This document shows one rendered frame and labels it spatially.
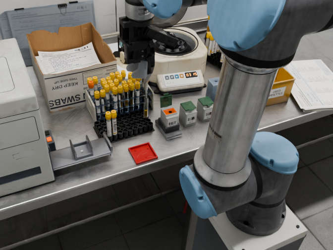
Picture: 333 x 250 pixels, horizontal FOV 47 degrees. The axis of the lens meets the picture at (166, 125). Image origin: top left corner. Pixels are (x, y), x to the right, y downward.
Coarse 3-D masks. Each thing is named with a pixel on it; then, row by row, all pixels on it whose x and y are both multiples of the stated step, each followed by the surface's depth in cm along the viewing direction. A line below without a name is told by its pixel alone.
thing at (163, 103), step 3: (165, 96) 117; (168, 96) 117; (171, 96) 118; (162, 99) 117; (165, 99) 117; (168, 99) 118; (171, 99) 118; (162, 102) 117; (165, 102) 118; (168, 102) 118; (171, 102) 119; (162, 105) 118; (165, 105) 118; (168, 105) 119
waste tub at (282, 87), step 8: (280, 72) 137; (288, 72) 133; (280, 80) 138; (288, 80) 129; (272, 88) 129; (280, 88) 130; (288, 88) 132; (272, 96) 131; (280, 96) 133; (288, 96) 135; (272, 104) 134
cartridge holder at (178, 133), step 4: (156, 120) 123; (160, 120) 120; (156, 124) 123; (160, 124) 121; (160, 128) 121; (164, 128) 118; (168, 128) 118; (172, 128) 119; (176, 128) 120; (164, 132) 119; (168, 132) 119; (172, 132) 119; (176, 132) 119; (180, 132) 120; (168, 136) 118; (172, 136) 118; (176, 136) 119
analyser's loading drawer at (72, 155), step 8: (104, 136) 111; (72, 144) 105; (80, 144) 109; (88, 144) 107; (96, 144) 110; (104, 144) 110; (56, 152) 107; (64, 152) 107; (72, 152) 107; (80, 152) 107; (88, 152) 108; (96, 152) 108; (104, 152) 108; (112, 152) 109; (56, 160) 105; (64, 160) 105; (72, 160) 105; (80, 160) 105; (88, 160) 107; (56, 168) 103
